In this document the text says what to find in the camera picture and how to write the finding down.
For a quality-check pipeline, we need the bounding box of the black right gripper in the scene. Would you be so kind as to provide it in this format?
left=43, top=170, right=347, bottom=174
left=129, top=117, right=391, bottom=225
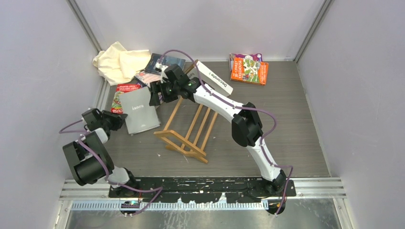
left=149, top=79, right=179, bottom=107

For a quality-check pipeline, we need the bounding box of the floral white book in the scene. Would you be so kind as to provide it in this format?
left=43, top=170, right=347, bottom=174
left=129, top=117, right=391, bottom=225
left=135, top=72, right=160, bottom=87

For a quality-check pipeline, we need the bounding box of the grey ianra book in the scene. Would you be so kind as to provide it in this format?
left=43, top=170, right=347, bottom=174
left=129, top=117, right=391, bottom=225
left=119, top=87, right=160, bottom=135

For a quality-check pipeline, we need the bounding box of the white Decorate book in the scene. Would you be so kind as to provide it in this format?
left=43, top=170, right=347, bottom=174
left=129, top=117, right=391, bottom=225
left=196, top=60, right=233, bottom=97

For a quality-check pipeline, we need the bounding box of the wooden book rack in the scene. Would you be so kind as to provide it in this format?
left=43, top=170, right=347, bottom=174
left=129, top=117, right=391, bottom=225
left=153, top=59, right=220, bottom=164

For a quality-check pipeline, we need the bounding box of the orange treehouse book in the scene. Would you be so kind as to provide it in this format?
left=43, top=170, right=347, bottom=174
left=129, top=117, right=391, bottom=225
left=230, top=57, right=269, bottom=86

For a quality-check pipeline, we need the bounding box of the purple yellow treehouse book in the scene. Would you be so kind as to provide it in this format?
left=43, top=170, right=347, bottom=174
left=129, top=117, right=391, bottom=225
left=137, top=81, right=150, bottom=90

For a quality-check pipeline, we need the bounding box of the purple cartoon book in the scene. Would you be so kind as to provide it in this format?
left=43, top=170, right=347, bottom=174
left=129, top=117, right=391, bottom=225
left=229, top=53, right=263, bottom=63

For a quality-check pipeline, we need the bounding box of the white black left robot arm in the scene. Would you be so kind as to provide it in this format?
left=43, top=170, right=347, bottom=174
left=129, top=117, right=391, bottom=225
left=59, top=108, right=139, bottom=197

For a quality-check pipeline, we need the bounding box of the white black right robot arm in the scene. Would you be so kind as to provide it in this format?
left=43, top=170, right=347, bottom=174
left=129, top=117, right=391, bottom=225
left=149, top=63, right=288, bottom=196

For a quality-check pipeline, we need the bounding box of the red treehouse book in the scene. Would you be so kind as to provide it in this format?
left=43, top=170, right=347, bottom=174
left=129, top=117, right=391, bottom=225
left=110, top=83, right=142, bottom=115

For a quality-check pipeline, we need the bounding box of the dark blue book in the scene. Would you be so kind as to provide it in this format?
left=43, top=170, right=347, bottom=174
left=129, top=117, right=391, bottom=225
left=144, top=53, right=186, bottom=75

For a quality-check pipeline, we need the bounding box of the cream cloth bag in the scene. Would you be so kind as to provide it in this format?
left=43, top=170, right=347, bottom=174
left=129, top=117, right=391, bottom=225
left=92, top=42, right=151, bottom=86

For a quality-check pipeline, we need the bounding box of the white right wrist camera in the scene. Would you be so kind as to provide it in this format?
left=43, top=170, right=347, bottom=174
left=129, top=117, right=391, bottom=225
left=155, top=62, right=168, bottom=83

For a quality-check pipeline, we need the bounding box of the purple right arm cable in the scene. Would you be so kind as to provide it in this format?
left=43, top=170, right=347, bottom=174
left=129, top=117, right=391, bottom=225
left=157, top=49, right=294, bottom=217

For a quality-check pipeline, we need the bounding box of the black mounting base plate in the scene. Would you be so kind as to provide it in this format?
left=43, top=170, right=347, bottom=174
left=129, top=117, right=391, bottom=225
left=108, top=177, right=297, bottom=214

